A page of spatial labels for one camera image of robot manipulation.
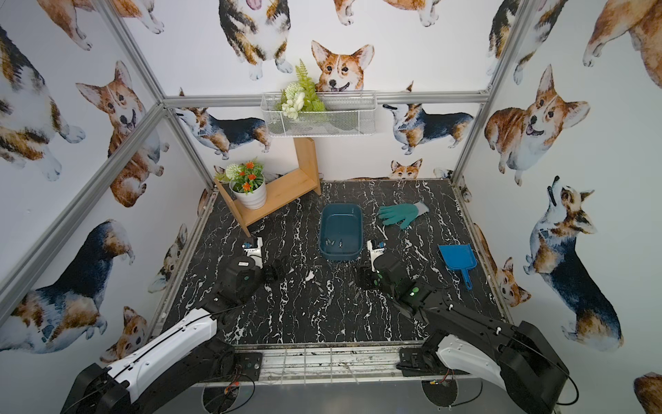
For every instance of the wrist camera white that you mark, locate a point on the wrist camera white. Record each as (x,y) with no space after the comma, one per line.
(253,249)
(375,250)

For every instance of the teal plastic storage box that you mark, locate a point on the teal plastic storage box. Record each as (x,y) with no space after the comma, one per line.
(341,221)

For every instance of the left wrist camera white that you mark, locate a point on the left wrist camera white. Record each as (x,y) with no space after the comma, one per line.
(253,249)

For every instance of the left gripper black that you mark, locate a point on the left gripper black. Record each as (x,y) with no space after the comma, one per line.
(271,266)

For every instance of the wooden shelf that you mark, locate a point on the wooden shelf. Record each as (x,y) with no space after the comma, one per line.
(281,191)

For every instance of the green fern white flowers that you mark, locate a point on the green fern white flowers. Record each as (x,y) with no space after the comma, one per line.
(300,96)

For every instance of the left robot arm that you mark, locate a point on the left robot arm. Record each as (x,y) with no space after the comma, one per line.
(189,352)

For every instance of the green work glove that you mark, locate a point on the green work glove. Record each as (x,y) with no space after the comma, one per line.
(403,215)

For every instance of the orange flower plant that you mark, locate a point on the orange flower plant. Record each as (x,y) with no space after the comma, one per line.
(242,178)

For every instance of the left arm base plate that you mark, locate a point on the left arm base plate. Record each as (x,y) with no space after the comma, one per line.
(243,367)

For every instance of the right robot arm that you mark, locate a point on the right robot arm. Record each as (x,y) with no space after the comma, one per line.
(517,358)

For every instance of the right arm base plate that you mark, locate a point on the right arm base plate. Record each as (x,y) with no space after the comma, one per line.
(420,362)

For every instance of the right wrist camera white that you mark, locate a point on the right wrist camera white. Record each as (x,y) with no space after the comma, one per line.
(375,250)

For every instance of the white flower pot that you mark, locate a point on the white flower pot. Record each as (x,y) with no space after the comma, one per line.
(254,199)

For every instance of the blue plastic dustpan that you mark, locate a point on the blue plastic dustpan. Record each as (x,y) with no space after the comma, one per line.
(459,258)

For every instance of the white wire basket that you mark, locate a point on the white wire basket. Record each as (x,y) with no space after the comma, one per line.
(342,114)

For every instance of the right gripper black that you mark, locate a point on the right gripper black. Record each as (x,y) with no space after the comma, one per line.
(366,277)

